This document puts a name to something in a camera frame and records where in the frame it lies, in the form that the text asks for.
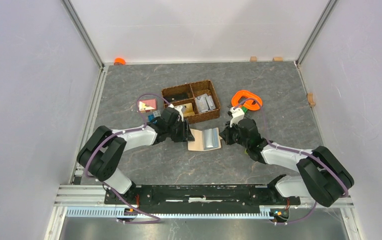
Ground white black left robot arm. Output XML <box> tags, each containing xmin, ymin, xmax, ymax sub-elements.
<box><xmin>76</xmin><ymin>105</ymin><xmax>195</xmax><ymax>204</ymax></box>

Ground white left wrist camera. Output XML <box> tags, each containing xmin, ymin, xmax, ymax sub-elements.
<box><xmin>168</xmin><ymin>104</ymin><xmax>186</xmax><ymax>122</ymax></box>

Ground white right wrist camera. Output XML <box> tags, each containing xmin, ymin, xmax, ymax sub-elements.
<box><xmin>228</xmin><ymin>106</ymin><xmax>245</xmax><ymax>127</ymax></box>

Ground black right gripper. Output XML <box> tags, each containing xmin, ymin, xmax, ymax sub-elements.
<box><xmin>220</xmin><ymin>119</ymin><xmax>249</xmax><ymax>149</ymax></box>

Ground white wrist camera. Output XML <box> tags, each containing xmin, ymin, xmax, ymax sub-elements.
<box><xmin>168</xmin><ymin>104</ymin><xmax>186</xmax><ymax>122</ymax></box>
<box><xmin>228</xmin><ymin>106</ymin><xmax>245</xmax><ymax>127</ymax></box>

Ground playing card box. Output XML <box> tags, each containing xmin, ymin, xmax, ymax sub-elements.
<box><xmin>138</xmin><ymin>98</ymin><xmax>158</xmax><ymax>113</ymax></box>

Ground orange tape dispenser ring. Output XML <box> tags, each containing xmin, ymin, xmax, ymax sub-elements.
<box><xmin>231</xmin><ymin>90</ymin><xmax>264</xmax><ymax>112</ymax></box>

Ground yellow cards in basket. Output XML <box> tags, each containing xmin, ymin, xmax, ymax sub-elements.
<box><xmin>179</xmin><ymin>103</ymin><xmax>195</xmax><ymax>118</ymax></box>

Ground blue toy brick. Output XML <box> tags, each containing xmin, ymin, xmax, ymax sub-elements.
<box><xmin>148</xmin><ymin>110</ymin><xmax>161</xmax><ymax>124</ymax></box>

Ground silver cards in basket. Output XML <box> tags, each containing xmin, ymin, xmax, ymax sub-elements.
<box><xmin>195</xmin><ymin>93</ymin><xmax>216</xmax><ymax>113</ymax></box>

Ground orange round cap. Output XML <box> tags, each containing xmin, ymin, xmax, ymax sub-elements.
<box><xmin>113</xmin><ymin>57</ymin><xmax>126</xmax><ymax>66</ymax></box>

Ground black cards in basket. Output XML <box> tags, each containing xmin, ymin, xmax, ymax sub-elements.
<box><xmin>164</xmin><ymin>92</ymin><xmax>189</xmax><ymax>103</ymax></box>

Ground curved wooden piece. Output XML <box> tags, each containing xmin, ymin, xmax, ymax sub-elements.
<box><xmin>307</xmin><ymin>92</ymin><xmax>316</xmax><ymax>108</ymax></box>

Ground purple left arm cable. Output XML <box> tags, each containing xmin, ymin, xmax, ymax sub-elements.
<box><xmin>84</xmin><ymin>93</ymin><xmax>175</xmax><ymax>225</ymax></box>

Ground beige leather card holder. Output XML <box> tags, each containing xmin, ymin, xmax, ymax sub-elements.
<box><xmin>188</xmin><ymin>127</ymin><xmax>222</xmax><ymax>152</ymax></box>

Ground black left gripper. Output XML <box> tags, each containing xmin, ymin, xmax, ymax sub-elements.
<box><xmin>167</xmin><ymin>118</ymin><xmax>195</xmax><ymax>143</ymax></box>

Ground green toy brick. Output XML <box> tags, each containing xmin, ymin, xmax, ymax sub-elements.
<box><xmin>240</xmin><ymin>106</ymin><xmax>248</xmax><ymax>114</ymax></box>

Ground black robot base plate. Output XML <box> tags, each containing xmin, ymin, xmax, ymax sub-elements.
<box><xmin>122</xmin><ymin>184</ymin><xmax>301</xmax><ymax>214</ymax></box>

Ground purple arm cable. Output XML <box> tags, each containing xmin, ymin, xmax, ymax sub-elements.
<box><xmin>84</xmin><ymin>93</ymin><xmax>175</xmax><ymax>225</ymax></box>
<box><xmin>230</xmin><ymin>97</ymin><xmax>350</xmax><ymax>226</ymax></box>

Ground brown woven divided basket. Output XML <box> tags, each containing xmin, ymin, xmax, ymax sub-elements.
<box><xmin>161</xmin><ymin>79</ymin><xmax>221</xmax><ymax>124</ymax></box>

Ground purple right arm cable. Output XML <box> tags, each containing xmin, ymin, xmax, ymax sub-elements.
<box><xmin>230</xmin><ymin>97</ymin><xmax>350</xmax><ymax>226</ymax></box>

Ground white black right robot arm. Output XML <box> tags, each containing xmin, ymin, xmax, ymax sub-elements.
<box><xmin>219</xmin><ymin>118</ymin><xmax>355</xmax><ymax>207</ymax></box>

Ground wooden block right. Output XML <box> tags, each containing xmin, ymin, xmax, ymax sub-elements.
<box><xmin>273</xmin><ymin>56</ymin><xmax>284</xmax><ymax>62</ymax></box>

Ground aluminium frame rail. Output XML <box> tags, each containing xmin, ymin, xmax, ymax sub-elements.
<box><xmin>53</xmin><ymin>184</ymin><xmax>355</xmax><ymax>220</ymax></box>

